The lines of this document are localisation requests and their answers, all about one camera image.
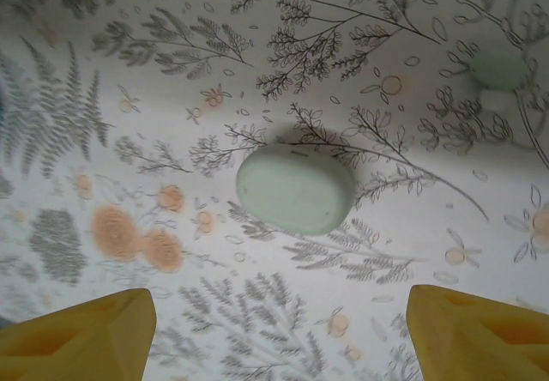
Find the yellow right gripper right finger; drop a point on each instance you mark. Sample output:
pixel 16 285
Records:
pixel 476 338

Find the mint earbud charging case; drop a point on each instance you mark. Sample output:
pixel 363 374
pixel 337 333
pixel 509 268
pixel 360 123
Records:
pixel 293 190

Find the floral print tablecloth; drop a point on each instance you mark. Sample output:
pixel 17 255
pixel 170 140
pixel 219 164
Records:
pixel 274 33

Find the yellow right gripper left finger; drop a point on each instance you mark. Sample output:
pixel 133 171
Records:
pixel 77 338

